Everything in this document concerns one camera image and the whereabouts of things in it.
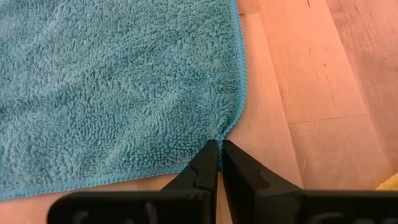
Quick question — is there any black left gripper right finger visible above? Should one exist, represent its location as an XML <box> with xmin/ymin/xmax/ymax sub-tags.
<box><xmin>221</xmin><ymin>139</ymin><xmax>398</xmax><ymax>224</ymax></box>

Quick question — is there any teal microfiber towel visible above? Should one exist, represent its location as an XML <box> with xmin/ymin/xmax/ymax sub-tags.
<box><xmin>0</xmin><ymin>0</ymin><xmax>248</xmax><ymax>202</ymax></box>

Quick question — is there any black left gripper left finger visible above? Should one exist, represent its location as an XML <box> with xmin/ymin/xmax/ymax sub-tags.
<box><xmin>46</xmin><ymin>139</ymin><xmax>220</xmax><ymax>224</ymax></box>

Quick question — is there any yellow microfiber towel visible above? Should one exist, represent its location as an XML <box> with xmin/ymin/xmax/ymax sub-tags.
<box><xmin>375</xmin><ymin>172</ymin><xmax>398</xmax><ymax>191</ymax></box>

